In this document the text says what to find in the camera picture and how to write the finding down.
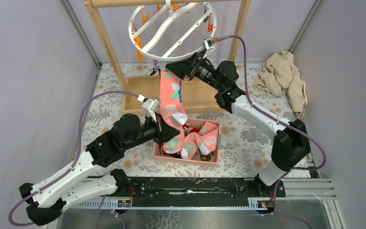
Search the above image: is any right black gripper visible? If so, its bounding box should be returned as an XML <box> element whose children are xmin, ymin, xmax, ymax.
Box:
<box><xmin>165</xmin><ymin>52</ymin><xmax>224</xmax><ymax>92</ymax></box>

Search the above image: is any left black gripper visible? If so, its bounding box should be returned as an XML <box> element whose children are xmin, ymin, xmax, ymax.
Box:
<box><xmin>122</xmin><ymin>113</ymin><xmax>181</xmax><ymax>152</ymax></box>

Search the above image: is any pink sock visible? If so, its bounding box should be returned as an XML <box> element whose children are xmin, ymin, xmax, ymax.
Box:
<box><xmin>160</xmin><ymin>71</ymin><xmax>188</xmax><ymax>154</ymax></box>
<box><xmin>180</xmin><ymin>121</ymin><xmax>219</xmax><ymax>160</ymax></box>

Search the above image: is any plain red sock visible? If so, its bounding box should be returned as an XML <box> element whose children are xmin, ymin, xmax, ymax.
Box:
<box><xmin>183</xmin><ymin>124</ymin><xmax>201</xmax><ymax>134</ymax></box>

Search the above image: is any brown beige argyle sock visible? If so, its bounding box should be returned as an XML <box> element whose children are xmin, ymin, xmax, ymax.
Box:
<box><xmin>150</xmin><ymin>60</ymin><xmax>161</xmax><ymax>76</ymax></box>

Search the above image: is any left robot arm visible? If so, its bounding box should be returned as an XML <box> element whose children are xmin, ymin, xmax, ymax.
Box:
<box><xmin>19</xmin><ymin>114</ymin><xmax>180</xmax><ymax>226</ymax></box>

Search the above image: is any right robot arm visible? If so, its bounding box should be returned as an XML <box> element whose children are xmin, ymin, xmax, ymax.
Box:
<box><xmin>166</xmin><ymin>53</ymin><xmax>311</xmax><ymax>197</ymax></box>

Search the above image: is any white round clip hanger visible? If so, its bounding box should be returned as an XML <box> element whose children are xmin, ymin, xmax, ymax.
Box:
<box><xmin>128</xmin><ymin>0</ymin><xmax>217</xmax><ymax>62</ymax></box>

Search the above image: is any pink plastic basket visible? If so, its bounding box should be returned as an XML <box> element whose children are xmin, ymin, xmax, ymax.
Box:
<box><xmin>152</xmin><ymin>118</ymin><xmax>221</xmax><ymax>167</ymax></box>

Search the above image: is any beige crumpled cloth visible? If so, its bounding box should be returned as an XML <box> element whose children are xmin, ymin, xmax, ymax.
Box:
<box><xmin>253</xmin><ymin>51</ymin><xmax>308</xmax><ymax>118</ymax></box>

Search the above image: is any wooden hanger rack frame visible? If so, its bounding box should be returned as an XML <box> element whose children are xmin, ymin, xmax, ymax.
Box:
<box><xmin>84</xmin><ymin>0</ymin><xmax>251</xmax><ymax>116</ymax></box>

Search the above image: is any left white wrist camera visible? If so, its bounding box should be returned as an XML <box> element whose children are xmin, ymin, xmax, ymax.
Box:
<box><xmin>137</xmin><ymin>94</ymin><xmax>161</xmax><ymax>123</ymax></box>

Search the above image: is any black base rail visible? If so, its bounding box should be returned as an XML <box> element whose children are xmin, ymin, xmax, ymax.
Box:
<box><xmin>110</xmin><ymin>177</ymin><xmax>286</xmax><ymax>208</ymax></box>

